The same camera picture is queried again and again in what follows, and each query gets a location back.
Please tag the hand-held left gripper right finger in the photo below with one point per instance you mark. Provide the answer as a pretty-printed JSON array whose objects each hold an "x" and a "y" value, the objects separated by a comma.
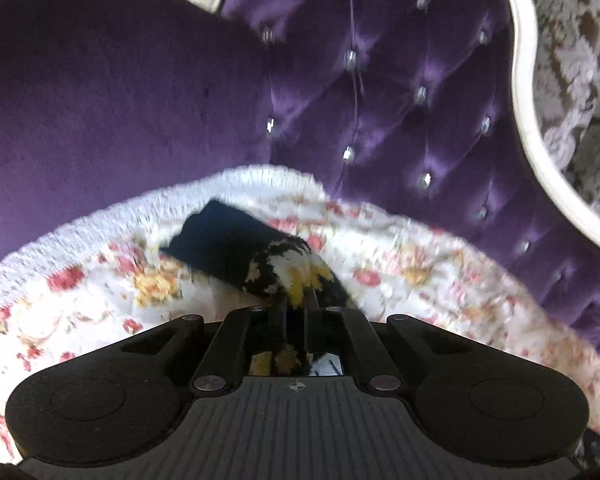
[{"x": 311, "y": 327}]

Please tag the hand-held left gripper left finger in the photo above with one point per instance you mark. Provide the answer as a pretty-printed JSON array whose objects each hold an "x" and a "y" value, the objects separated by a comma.
[{"x": 281, "y": 327}]

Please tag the black yellow patterned knit garment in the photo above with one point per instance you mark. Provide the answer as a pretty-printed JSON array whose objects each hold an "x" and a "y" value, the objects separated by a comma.
[{"x": 230, "y": 245}]

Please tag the white floral fringed bedspread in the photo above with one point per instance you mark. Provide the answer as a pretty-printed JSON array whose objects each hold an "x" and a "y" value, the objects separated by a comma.
[{"x": 70, "y": 310}]

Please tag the purple velvet pillow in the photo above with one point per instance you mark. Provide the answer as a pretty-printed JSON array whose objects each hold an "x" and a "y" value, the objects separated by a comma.
[{"x": 105, "y": 110}]

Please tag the grey brown damask curtain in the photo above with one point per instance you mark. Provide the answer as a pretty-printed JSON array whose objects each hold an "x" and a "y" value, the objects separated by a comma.
[{"x": 580, "y": 35}]

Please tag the purple tufted headboard white frame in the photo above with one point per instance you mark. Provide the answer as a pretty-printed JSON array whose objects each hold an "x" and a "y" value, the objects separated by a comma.
[{"x": 380, "y": 85}]

